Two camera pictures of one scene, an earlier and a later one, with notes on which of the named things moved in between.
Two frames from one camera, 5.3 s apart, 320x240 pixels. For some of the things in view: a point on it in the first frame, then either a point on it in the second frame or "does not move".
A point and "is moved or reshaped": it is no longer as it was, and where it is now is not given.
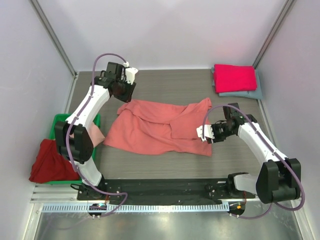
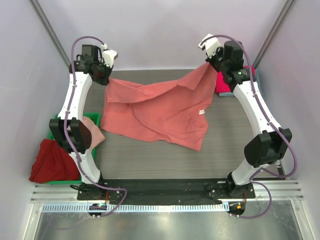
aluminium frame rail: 68,193 does not move
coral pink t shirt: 145,126 is moved or reshaped
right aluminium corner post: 283,11 does not move
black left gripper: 127,97 to 105,81
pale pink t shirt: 96,135 does not move
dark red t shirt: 50,165 does not move
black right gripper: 216,133 to 213,63
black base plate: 172,192 does not move
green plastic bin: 62,117 does not move
